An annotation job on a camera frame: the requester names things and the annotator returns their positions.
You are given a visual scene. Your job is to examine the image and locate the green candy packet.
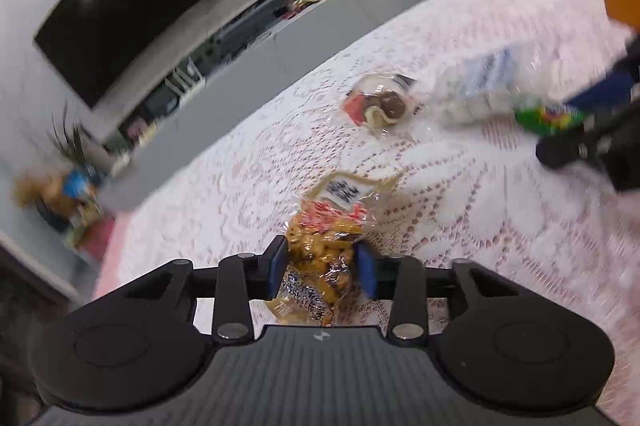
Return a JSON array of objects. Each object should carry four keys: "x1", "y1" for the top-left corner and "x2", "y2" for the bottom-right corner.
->
[{"x1": 514, "y1": 103, "x2": 585, "y2": 137}]

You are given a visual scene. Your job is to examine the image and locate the yellow peanut snack packet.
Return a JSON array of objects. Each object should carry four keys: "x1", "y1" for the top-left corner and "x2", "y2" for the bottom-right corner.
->
[{"x1": 267, "y1": 170, "x2": 401, "y2": 326}]

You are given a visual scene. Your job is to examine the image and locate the pink lace tablecloth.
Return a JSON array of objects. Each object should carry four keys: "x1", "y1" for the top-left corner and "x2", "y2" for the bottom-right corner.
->
[{"x1": 96, "y1": 0, "x2": 639, "y2": 425}]

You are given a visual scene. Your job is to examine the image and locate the clear white-bead candy bag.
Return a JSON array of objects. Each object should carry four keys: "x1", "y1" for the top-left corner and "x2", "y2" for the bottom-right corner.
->
[{"x1": 427, "y1": 46, "x2": 532, "y2": 125}]

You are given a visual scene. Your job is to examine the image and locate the mushroom chocolate snack bag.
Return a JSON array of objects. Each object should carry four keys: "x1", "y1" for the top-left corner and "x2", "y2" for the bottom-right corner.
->
[{"x1": 341, "y1": 73, "x2": 418, "y2": 134}]

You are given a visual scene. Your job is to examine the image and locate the white wifi router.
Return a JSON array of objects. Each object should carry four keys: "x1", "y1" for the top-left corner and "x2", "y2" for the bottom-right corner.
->
[{"x1": 164, "y1": 58, "x2": 205, "y2": 99}]

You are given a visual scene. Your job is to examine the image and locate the left potted green plant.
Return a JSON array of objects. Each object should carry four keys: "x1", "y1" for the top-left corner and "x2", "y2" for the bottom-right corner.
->
[{"x1": 48, "y1": 103, "x2": 96, "y2": 170}]

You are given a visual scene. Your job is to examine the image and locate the grey TV console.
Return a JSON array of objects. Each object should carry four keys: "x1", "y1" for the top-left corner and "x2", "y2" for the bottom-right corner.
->
[{"x1": 96, "y1": 0, "x2": 436, "y2": 215}]

